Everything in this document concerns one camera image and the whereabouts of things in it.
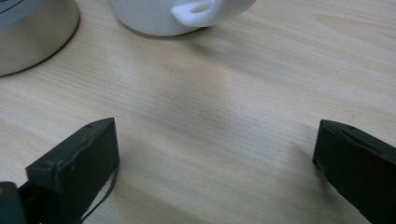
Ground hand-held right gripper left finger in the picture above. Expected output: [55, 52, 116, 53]
[18, 117, 120, 224]

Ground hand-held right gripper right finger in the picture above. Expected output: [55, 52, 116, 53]
[312, 119, 396, 224]

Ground stainless steel cup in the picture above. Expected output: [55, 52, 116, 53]
[0, 0, 81, 77]

